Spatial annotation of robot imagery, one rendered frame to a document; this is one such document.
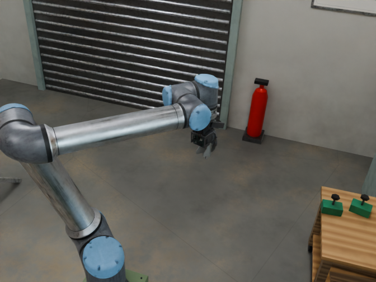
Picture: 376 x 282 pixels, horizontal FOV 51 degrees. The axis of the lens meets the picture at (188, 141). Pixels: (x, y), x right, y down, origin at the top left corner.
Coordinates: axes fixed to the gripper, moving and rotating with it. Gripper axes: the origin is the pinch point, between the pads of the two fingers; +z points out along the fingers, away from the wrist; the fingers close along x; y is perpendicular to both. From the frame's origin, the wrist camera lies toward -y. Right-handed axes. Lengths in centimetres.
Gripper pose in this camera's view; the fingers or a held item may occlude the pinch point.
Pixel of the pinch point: (207, 155)
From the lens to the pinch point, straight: 171.6
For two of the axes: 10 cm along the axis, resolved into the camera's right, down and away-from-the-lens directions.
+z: -0.1, 8.4, 5.4
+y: -6.2, 4.2, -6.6
